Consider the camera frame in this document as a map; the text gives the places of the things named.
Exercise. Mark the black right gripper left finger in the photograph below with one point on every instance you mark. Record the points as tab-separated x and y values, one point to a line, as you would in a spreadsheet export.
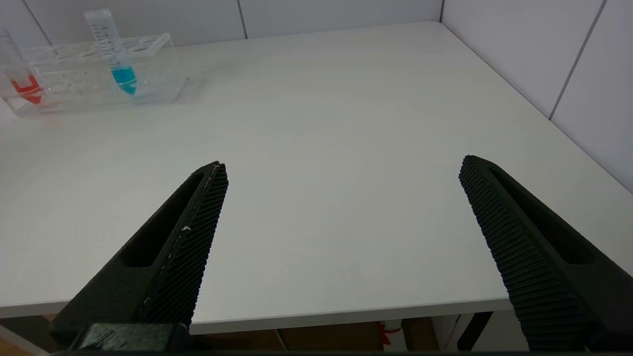
173	257

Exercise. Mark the clear plastic test tube rack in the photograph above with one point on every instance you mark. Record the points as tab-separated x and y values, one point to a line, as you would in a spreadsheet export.
74	84

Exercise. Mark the black table leg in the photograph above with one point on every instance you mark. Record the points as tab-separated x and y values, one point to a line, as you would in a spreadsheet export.
474	331

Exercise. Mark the test tube with red pigment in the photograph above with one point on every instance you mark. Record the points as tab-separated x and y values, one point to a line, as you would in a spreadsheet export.
27	90

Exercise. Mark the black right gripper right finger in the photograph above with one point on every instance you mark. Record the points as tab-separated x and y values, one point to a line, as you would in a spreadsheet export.
544	257

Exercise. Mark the test tube with blue pigment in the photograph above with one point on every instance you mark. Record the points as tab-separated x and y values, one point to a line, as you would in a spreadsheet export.
122	76

